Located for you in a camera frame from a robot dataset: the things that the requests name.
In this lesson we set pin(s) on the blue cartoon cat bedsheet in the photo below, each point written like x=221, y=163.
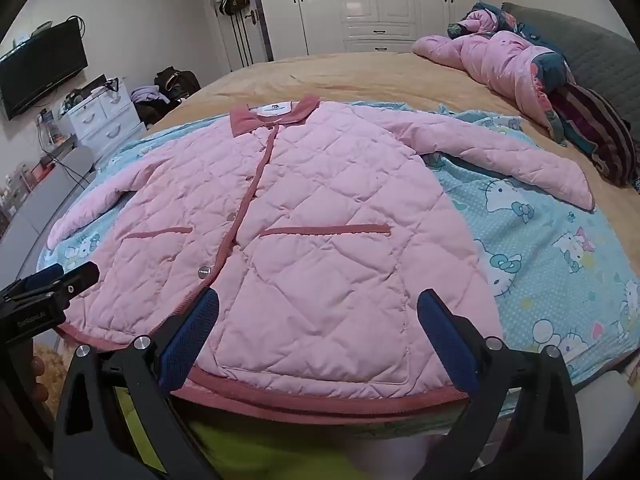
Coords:
x=540, y=260

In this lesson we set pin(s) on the black backpack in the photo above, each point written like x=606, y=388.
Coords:
x=175, y=82

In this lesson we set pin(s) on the white wardrobe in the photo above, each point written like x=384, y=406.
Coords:
x=380, y=0

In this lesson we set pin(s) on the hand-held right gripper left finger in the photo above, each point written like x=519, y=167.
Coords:
x=192, y=330

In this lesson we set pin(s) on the pink floral quilt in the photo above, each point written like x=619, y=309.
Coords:
x=500, y=60

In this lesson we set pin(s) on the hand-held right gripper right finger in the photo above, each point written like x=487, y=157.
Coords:
x=445, y=340

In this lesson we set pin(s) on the white drawer cabinet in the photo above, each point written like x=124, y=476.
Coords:
x=107, y=120

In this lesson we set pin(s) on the white door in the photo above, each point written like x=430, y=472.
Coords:
x=250, y=42

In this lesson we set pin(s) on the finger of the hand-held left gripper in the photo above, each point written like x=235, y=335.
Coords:
x=75, y=282
x=42, y=276

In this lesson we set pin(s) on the dark clothes pile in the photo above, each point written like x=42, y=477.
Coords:
x=152, y=110

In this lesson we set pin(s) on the purple garment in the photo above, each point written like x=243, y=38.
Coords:
x=147, y=95

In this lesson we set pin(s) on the grey low cabinet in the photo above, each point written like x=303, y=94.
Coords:
x=45, y=190

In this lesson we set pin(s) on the tan bed cover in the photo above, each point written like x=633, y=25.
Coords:
x=350, y=75

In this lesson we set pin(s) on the white router box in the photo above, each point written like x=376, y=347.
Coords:
x=41, y=28

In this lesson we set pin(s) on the black wall television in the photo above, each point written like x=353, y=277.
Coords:
x=40, y=72

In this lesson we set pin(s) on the dark striped pillow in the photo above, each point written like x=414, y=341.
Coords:
x=595, y=125

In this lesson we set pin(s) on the grey quilted headboard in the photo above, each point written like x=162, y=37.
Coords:
x=600, y=50

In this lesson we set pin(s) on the brown fluffy toy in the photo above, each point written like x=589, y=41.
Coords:
x=50, y=385

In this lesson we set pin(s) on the pink quilted jacket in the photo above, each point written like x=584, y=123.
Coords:
x=300, y=210

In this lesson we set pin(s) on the person's left hand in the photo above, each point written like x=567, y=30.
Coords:
x=38, y=370

